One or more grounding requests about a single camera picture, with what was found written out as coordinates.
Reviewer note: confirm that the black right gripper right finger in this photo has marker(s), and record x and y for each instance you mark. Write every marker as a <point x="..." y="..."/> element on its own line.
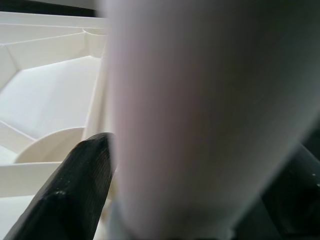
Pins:
<point x="295" y="205"/>

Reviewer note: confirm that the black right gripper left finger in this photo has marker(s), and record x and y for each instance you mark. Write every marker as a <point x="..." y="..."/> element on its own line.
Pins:
<point x="70" y="195"/>

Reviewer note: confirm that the white plastic table top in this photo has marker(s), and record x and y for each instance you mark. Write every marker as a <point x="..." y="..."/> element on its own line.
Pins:
<point x="50" y="87"/>

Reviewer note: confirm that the white plastic table leg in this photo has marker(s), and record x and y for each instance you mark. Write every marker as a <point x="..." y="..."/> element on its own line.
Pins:
<point x="200" y="100"/>

